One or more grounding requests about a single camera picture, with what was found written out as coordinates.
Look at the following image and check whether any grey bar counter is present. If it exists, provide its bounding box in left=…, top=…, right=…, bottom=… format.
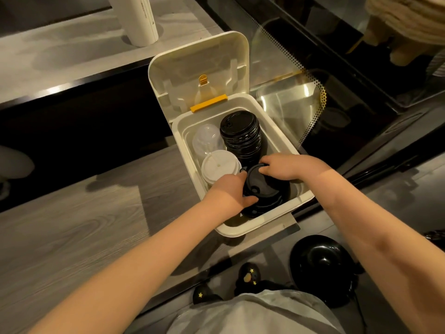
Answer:
left=0, top=0, right=223, bottom=105

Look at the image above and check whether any black star slipper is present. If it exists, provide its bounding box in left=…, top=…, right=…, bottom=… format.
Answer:
left=235, top=262, right=261, bottom=295
left=193, top=283, right=223, bottom=305

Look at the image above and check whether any person's right forearm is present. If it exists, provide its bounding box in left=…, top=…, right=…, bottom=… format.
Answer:
left=305, top=168, right=445, bottom=334

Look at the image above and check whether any tall stack of black lids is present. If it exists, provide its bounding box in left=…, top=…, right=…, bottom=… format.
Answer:
left=219, top=110, right=262, bottom=167

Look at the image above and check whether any tall white paper cup stack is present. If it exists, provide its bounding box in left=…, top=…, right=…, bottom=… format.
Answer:
left=106, top=0, right=159, bottom=48

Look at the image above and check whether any person's left hand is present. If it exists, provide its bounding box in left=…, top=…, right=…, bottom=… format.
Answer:
left=205, top=172, right=260, bottom=223

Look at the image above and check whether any person's white shirt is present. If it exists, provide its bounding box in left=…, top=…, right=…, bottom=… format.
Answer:
left=166, top=289, right=345, bottom=334

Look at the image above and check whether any black cup lid with plug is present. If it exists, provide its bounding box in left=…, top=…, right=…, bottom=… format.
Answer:
left=240, top=163, right=291, bottom=218

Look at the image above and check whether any stack of white lids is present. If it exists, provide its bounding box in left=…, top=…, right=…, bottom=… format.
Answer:
left=201, top=150, right=242, bottom=188

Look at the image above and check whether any grey wooden table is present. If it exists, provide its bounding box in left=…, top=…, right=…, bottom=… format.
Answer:
left=0, top=144, right=301, bottom=334

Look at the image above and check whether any white plastic storage bin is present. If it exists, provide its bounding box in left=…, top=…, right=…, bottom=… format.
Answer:
left=147, top=31, right=315, bottom=238

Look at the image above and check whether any person's right hand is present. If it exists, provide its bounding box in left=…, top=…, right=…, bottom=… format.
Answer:
left=259, top=153, right=331, bottom=183

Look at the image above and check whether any person's left forearm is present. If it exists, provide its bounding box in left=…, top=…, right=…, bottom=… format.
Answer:
left=29, top=201, right=244, bottom=334

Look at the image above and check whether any stack of clear lids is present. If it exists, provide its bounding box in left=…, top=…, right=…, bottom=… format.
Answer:
left=191, top=124, right=225, bottom=162

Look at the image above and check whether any black round base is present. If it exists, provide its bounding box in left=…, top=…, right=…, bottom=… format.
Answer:
left=289, top=234, right=364, bottom=308
left=424, top=230, right=445, bottom=251

